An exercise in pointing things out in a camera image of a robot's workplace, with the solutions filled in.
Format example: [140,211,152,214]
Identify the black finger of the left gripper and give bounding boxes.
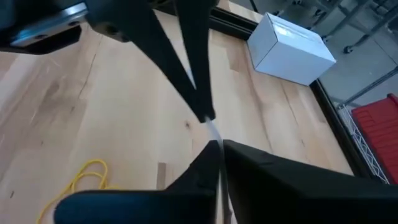
[88,0,208,123]
[175,0,218,121]

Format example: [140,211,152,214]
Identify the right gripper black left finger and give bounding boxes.
[54,140,223,224]

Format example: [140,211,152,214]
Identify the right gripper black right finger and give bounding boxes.
[223,139,398,224]

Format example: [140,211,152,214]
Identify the yellow rubber band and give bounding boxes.
[35,159,121,224]

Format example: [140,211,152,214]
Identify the clear plastic zip bag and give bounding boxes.
[185,63,233,224]

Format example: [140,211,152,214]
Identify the white cardboard box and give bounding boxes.
[247,11,337,86]

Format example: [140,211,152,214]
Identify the red plastic storage bin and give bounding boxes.
[351,92,398,185]

